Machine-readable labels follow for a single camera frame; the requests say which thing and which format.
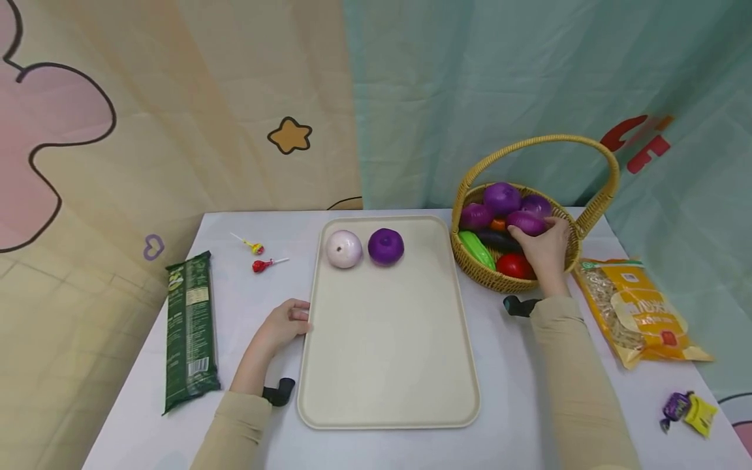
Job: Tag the person's right hand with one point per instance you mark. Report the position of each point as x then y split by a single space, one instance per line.
552 254

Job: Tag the person's left hand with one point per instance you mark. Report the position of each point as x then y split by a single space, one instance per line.
283 326

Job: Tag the person's left fingers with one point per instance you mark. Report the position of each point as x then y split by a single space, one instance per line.
299 316

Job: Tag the person's right fingers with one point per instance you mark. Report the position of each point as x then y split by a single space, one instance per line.
558 224

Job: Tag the person's right thumb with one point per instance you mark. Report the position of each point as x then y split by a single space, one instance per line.
520 234

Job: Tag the purple onion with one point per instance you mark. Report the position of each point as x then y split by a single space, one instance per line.
537 204
474 216
527 221
502 198
386 247

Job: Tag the cream rectangular tray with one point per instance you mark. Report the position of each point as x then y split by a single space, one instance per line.
388 346

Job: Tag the person's right forearm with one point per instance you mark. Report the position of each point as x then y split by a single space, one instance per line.
578 378

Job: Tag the person's left forearm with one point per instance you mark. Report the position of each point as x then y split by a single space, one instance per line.
241 418

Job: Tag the orange carrot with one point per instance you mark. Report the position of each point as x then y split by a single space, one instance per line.
498 225

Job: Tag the dark purple eggplant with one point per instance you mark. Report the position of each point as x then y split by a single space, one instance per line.
496 239

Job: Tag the red tomato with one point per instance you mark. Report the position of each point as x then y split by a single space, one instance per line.
513 266

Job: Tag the green corn cob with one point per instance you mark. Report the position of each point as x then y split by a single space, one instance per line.
477 250

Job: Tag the red lollipop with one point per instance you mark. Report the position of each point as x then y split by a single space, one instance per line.
261 266

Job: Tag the black wrist band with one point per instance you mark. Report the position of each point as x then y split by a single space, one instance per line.
279 391
520 305

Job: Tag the white onion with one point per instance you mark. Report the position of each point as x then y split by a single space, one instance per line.
344 249

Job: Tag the yellow lollipop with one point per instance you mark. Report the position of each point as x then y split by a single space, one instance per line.
255 247

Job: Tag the dark green noodle packet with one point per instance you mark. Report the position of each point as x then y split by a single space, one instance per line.
190 333

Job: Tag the yellow snack bag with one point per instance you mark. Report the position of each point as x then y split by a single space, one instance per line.
643 316

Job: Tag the purple wrapped candy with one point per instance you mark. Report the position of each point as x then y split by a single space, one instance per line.
675 406

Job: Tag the yellow wrapped candy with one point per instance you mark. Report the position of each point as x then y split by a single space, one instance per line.
701 414

